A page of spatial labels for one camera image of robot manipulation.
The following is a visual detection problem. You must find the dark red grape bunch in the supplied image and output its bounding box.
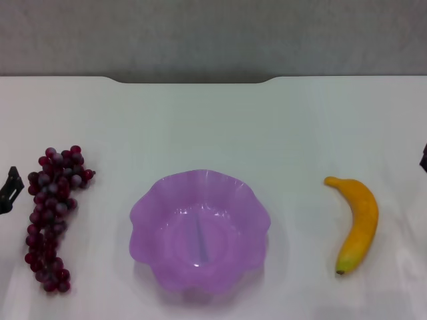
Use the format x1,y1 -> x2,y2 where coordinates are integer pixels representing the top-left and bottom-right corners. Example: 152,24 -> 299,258
23,145 -> 97,294

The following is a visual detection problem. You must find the yellow banana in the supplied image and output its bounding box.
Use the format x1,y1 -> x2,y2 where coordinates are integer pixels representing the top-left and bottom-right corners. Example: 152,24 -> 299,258
323,175 -> 380,276

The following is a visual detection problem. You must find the purple scalloped plastic bowl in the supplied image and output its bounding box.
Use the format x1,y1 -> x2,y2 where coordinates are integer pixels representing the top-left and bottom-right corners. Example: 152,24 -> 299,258
128,169 -> 272,296

